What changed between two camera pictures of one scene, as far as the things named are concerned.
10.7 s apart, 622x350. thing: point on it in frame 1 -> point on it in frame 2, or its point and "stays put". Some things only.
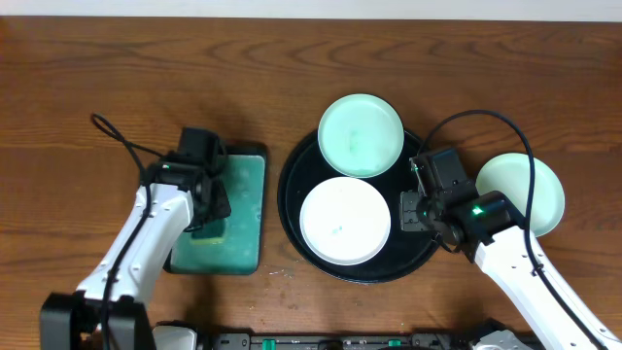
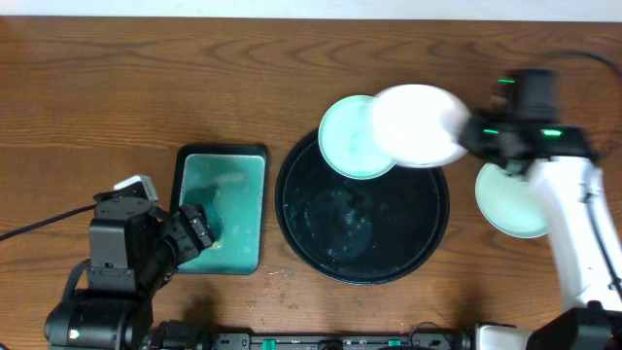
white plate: [345, 221] -> [415, 124]
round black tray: [399, 253] stays put
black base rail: [413, 341] stays put
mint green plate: [361, 135] stays put
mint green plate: [510, 175] stays put
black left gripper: [219, 203] -> [192, 228]
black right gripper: [410, 212] -> [479, 137]
